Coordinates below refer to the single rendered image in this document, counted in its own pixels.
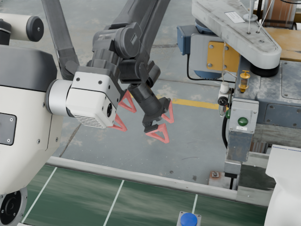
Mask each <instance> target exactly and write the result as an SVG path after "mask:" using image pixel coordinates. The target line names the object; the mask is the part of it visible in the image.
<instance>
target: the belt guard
mask: <svg viewBox="0 0 301 226"><path fill-rule="evenodd" d="M231 11H235V12H236V13H237V14H238V15H239V16H240V17H241V18H243V16H244V15H245V14H249V10H248V9H247V8H246V7H245V6H244V5H243V4H242V3H241V2H240V0H192V15H193V16H194V17H195V18H196V19H198V20H199V21H200V22H201V23H202V24H204V25H205V26H206V27H208V28H209V29H210V30H211V31H213V32H214V33H215V34H216V35H218V36H219V37H220V38H221V39H222V40H223V41H225V42H226V43H227V44H229V45H230V46H231V47H232V48H234V49H235V50H236V51H237V52H239V53H240V54H241V55H242V56H243V57H245V58H246V59H247V60H248V61H250V62H251V63H252V64H253V65H255V66H256V67H258V68H262V69H273V68H275V67H277V66H278V65H279V61H280V56H281V51H282V49H281V47H280V46H279V45H278V44H277V42H276V41H275V40H274V39H273V38H272V37H271V36H270V34H269V33H268V32H267V31H266V30H265V29H264V28H263V26H261V24H260V23H259V22H258V21H256V22H246V21H245V22H240V23H234V22H233V21H232V20H231V19H230V18H229V17H228V16H227V15H226V14H225V12H231ZM248 31H249V32H250V33H251V34H247V32H248ZM256 31H259V32H260V33H256Z"/></svg>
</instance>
